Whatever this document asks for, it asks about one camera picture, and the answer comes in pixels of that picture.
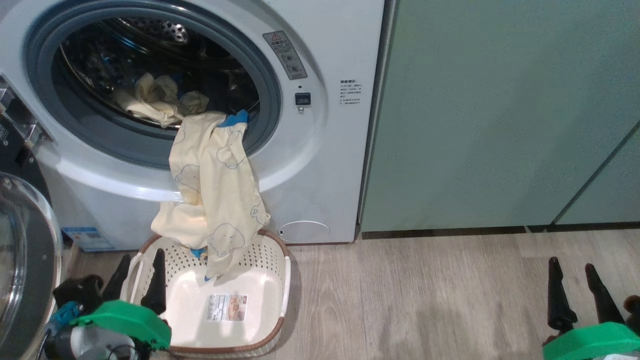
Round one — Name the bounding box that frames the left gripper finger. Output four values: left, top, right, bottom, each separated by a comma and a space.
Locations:
140, 248, 167, 316
102, 254, 132, 301

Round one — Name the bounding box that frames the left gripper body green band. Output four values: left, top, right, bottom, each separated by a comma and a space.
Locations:
75, 300, 172, 360

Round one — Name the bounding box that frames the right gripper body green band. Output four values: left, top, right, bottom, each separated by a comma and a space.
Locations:
542, 321, 640, 360

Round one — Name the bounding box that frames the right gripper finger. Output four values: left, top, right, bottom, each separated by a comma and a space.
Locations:
546, 256, 578, 333
585, 263, 626, 326

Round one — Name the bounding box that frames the round glass washing machine door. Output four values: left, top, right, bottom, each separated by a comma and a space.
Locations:
0, 112, 65, 360

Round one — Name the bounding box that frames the yellow bear-print garment blue trim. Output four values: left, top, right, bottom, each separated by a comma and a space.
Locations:
151, 110, 271, 281

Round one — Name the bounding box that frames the small pale yellow garment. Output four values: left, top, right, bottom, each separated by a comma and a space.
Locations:
112, 72, 211, 128

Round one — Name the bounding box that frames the cream perforated laundry basket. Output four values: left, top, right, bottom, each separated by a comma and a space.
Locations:
120, 229, 292, 359

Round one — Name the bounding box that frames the metal door hinge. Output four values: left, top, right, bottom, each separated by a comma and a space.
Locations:
0, 75, 51, 147

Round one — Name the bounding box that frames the white washing machine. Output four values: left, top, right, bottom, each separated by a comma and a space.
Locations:
0, 0, 386, 252

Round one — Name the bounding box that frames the sage green cabinet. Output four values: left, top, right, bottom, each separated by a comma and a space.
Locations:
360, 0, 640, 233

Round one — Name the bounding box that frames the black cable blue connector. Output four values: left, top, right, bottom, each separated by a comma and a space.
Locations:
37, 301, 83, 360

